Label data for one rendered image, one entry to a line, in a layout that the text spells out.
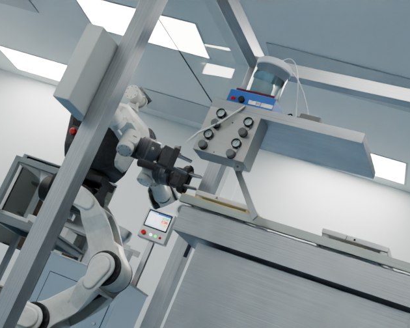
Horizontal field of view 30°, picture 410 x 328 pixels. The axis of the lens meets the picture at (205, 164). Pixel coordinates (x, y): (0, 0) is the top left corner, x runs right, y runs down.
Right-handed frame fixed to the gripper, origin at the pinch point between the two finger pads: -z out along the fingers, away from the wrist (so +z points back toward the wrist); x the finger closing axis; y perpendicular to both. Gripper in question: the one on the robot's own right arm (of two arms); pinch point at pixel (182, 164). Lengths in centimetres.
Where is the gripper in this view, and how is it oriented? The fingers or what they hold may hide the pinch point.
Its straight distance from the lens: 297.5
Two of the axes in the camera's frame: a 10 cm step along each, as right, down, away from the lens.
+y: 2.1, -1.9, -9.6
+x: -3.7, 8.9, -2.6
